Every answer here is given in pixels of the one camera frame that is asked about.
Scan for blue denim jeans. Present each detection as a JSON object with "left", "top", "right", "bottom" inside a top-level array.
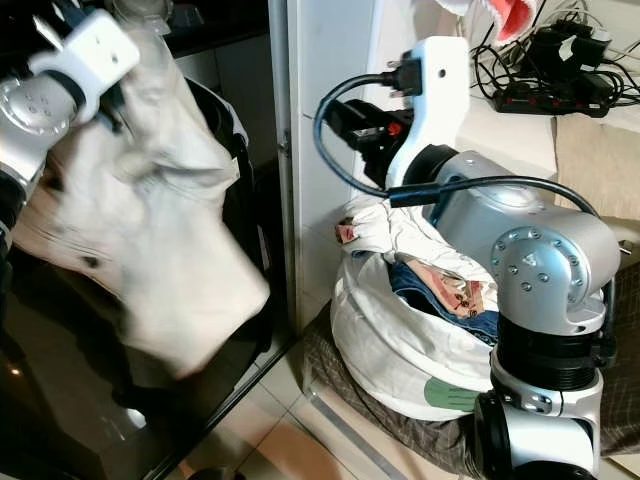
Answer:
[{"left": 390, "top": 258, "right": 502, "bottom": 347}]

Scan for white shirt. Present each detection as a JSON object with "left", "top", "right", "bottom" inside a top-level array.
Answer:
[{"left": 344, "top": 194, "right": 497, "bottom": 293}]

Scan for red beige patterned cloth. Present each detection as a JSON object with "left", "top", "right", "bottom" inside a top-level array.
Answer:
[{"left": 428, "top": 273, "right": 488, "bottom": 318}]

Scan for black glass washing machine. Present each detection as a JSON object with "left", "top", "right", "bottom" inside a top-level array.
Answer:
[{"left": 0, "top": 0, "right": 297, "bottom": 480}]

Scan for black power strip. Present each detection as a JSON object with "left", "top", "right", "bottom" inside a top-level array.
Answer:
[{"left": 490, "top": 78, "right": 640, "bottom": 120}]

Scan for beige towel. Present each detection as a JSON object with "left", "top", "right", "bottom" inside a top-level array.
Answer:
[{"left": 554, "top": 114, "right": 640, "bottom": 223}]

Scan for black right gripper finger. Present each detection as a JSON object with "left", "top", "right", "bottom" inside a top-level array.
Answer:
[{"left": 322, "top": 99, "right": 357, "bottom": 137}]

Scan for black power adapter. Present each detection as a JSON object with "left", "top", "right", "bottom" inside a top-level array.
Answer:
[{"left": 528, "top": 24, "right": 613, "bottom": 75}]

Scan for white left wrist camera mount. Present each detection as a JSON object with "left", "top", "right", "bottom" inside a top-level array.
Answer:
[{"left": 28, "top": 10, "right": 142, "bottom": 127}]

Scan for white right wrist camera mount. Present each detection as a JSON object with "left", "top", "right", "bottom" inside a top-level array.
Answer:
[{"left": 384, "top": 37, "right": 471, "bottom": 193}]

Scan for white garment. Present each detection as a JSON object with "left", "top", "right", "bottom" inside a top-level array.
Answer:
[{"left": 8, "top": 18, "right": 272, "bottom": 383}]

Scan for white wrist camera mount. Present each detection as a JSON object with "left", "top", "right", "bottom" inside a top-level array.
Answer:
[
  {"left": 384, "top": 37, "right": 471, "bottom": 193},
  {"left": 28, "top": 10, "right": 142, "bottom": 127}
]

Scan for white cabinet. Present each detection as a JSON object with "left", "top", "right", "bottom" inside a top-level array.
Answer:
[{"left": 285, "top": 0, "right": 561, "bottom": 333}]

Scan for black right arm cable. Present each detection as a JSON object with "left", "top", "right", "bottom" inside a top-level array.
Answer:
[{"left": 313, "top": 58, "right": 607, "bottom": 217}]

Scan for white fabric laundry bag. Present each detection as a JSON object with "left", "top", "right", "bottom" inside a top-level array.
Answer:
[{"left": 330, "top": 250, "right": 501, "bottom": 420}]

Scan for red white cloth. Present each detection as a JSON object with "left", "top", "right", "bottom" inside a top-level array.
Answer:
[{"left": 435, "top": 0, "right": 541, "bottom": 47}]

